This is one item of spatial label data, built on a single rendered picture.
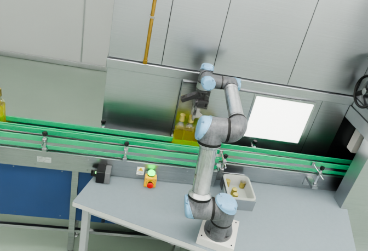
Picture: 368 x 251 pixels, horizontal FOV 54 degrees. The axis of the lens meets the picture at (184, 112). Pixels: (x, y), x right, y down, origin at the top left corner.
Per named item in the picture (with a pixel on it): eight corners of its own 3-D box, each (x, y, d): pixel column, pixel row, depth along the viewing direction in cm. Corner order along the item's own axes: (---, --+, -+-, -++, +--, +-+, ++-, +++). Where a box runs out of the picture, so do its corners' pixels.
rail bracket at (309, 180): (307, 183, 248) (319, 157, 237) (316, 200, 233) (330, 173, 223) (300, 182, 247) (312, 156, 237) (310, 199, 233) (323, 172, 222)
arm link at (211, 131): (212, 226, 177) (233, 123, 161) (182, 223, 176) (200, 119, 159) (209, 211, 189) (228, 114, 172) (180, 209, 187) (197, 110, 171)
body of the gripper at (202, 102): (206, 110, 214) (211, 92, 208) (192, 108, 213) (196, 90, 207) (205, 104, 221) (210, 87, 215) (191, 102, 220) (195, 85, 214)
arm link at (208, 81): (223, 80, 192) (220, 72, 201) (202, 77, 191) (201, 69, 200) (220, 93, 196) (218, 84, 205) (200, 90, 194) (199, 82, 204)
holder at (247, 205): (242, 181, 241) (246, 172, 237) (252, 211, 217) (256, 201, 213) (218, 178, 238) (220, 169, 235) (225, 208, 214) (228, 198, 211)
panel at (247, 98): (297, 142, 254) (315, 101, 238) (299, 145, 252) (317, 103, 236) (173, 126, 240) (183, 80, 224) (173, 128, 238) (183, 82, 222)
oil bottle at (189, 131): (187, 150, 236) (194, 123, 226) (187, 155, 231) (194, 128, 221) (178, 149, 235) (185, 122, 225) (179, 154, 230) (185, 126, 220)
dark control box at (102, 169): (110, 176, 219) (111, 165, 215) (108, 184, 212) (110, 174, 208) (96, 174, 218) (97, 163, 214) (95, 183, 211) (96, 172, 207)
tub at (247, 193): (245, 186, 236) (248, 176, 232) (252, 211, 217) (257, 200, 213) (219, 183, 233) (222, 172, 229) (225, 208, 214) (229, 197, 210)
